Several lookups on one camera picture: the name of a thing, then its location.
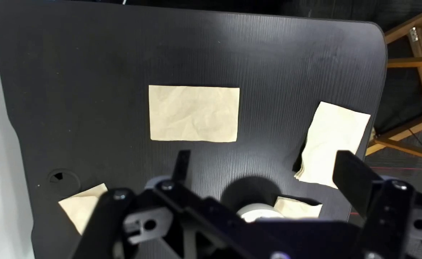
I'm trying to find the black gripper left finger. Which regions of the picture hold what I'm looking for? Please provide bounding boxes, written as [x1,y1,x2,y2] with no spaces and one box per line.
[72,149,288,259]

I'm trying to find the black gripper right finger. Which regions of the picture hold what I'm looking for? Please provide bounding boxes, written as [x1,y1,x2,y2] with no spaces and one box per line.
[331,149,422,259]

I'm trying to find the beige napkin with pointed corner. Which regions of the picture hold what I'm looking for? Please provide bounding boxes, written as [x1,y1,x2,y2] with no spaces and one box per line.
[58,181,110,236]

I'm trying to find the large crumpled white napkin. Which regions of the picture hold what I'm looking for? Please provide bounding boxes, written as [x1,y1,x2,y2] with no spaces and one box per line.
[294,100,372,190]

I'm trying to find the flat rectangular beige napkin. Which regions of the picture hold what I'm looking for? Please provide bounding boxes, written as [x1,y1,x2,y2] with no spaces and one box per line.
[147,83,241,144]

